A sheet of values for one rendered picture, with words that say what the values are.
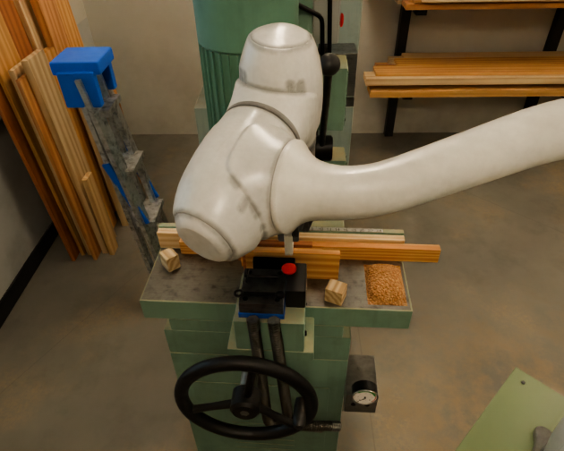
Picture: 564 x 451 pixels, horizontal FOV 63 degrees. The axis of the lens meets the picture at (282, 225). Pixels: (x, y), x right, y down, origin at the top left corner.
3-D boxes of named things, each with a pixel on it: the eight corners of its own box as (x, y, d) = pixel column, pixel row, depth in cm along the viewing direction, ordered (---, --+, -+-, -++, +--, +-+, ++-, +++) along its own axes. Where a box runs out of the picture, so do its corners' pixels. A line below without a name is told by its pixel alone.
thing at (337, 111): (309, 130, 109) (311, 68, 100) (310, 114, 116) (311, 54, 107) (345, 131, 109) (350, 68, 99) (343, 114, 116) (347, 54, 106)
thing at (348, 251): (181, 254, 113) (178, 242, 110) (183, 248, 114) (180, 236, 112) (437, 262, 109) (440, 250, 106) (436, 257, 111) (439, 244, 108)
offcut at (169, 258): (181, 267, 109) (178, 254, 107) (169, 272, 108) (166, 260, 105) (174, 259, 111) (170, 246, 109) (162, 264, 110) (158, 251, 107)
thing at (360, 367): (344, 412, 118) (346, 395, 113) (342, 370, 127) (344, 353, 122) (377, 414, 117) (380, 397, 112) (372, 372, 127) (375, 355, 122)
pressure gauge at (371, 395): (350, 408, 111) (353, 390, 106) (349, 394, 114) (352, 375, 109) (376, 410, 111) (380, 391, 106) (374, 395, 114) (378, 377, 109)
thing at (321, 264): (247, 276, 106) (244, 251, 101) (247, 272, 108) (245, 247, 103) (337, 279, 105) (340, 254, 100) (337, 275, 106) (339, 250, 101)
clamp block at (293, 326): (234, 349, 94) (230, 321, 89) (243, 300, 105) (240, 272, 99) (305, 353, 93) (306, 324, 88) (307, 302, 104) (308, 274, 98)
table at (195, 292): (129, 353, 98) (123, 335, 94) (166, 256, 121) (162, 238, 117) (417, 366, 94) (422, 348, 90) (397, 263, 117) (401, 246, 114)
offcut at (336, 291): (329, 290, 103) (330, 277, 100) (346, 295, 101) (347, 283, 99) (324, 301, 100) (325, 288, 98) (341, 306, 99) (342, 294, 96)
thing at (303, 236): (159, 248, 115) (156, 233, 112) (162, 242, 116) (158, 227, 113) (402, 256, 111) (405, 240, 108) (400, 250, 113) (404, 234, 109)
